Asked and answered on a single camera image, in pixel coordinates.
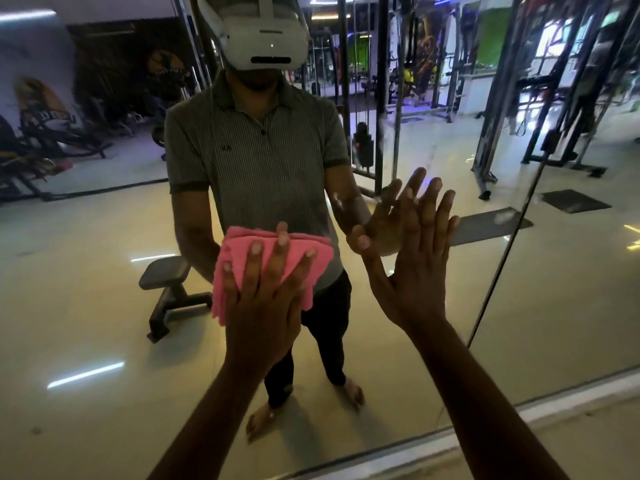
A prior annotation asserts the person's right forearm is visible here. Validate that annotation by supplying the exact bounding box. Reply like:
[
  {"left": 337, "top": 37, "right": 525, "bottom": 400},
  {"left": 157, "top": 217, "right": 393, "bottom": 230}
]
[{"left": 412, "top": 318, "right": 571, "bottom": 480}]

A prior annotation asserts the pink cloth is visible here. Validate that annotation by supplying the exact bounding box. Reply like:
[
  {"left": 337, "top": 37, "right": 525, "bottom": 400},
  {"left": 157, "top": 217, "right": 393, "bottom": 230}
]
[{"left": 211, "top": 226, "right": 335, "bottom": 327}]

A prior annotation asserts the large wall mirror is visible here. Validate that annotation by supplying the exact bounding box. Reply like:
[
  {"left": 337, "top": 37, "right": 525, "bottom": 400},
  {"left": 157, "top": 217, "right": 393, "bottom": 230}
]
[{"left": 0, "top": 0, "right": 640, "bottom": 480}]

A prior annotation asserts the person's right hand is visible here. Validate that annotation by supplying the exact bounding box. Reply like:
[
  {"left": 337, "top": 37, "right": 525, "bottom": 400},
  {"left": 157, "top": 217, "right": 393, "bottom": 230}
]
[{"left": 355, "top": 177, "right": 461, "bottom": 341}]

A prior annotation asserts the person's left hand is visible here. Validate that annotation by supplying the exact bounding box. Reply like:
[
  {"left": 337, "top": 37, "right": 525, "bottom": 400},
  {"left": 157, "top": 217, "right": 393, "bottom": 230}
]
[{"left": 221, "top": 222, "right": 319, "bottom": 383}]

